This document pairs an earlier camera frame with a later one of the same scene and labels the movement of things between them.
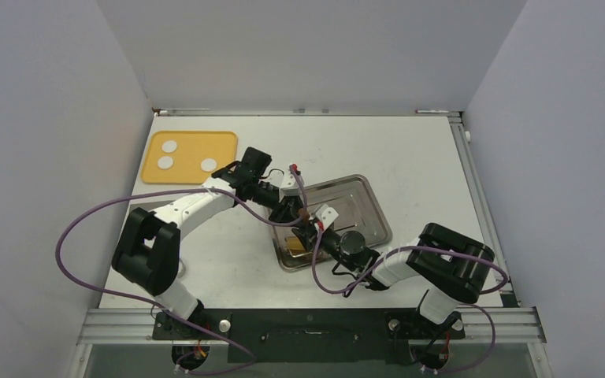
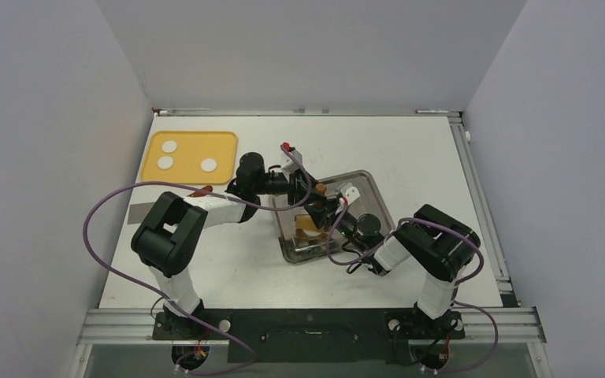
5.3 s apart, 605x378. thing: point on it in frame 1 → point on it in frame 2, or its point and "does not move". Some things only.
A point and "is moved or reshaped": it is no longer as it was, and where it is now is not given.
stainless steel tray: x=357 y=207 is moved or reshaped
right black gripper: x=309 y=233 → x=327 y=213
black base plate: x=306 y=335 does not move
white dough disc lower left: x=165 y=162 does not move
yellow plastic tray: x=188 y=157 does not move
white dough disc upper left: x=169 y=146 does not move
